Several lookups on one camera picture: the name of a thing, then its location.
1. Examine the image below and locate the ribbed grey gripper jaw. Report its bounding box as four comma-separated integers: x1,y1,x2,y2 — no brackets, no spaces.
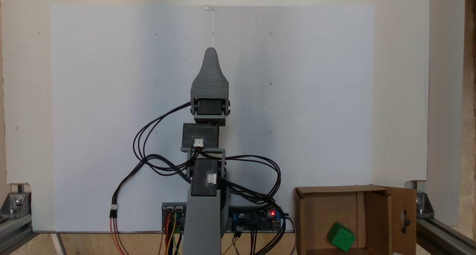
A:
190,47,230,116

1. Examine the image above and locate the green die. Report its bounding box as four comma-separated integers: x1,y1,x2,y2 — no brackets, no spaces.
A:
327,221,356,252

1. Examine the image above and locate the grey mounting plate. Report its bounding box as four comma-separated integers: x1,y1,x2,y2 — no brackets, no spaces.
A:
161,202,292,234

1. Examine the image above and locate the blue circuit board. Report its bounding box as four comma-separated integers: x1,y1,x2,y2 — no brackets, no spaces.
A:
229,207,285,232

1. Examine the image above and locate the small controller circuit board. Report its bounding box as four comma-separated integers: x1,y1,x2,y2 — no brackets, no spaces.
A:
162,205,186,234

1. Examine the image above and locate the open cardboard box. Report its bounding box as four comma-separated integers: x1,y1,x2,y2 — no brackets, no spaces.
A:
294,184,418,255

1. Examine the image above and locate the long black cable white plug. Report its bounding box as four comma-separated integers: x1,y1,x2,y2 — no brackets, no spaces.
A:
110,154,194,218

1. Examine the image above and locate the black servo cable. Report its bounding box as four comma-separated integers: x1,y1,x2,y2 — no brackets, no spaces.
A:
133,102,197,173
231,195,296,255
218,154,282,207

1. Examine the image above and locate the yellow jumper wire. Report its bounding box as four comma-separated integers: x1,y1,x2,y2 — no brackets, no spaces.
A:
164,212,177,255

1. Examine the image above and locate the red orange wire bundle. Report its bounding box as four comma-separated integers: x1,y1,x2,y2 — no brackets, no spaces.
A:
109,216,129,255

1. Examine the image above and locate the metal corner bracket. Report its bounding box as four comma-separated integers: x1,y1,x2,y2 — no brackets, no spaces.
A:
416,191,435,219
0,184,32,215

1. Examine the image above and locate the aluminium profile post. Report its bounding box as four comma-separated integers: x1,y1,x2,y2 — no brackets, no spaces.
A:
0,212,34,254
416,217,476,255

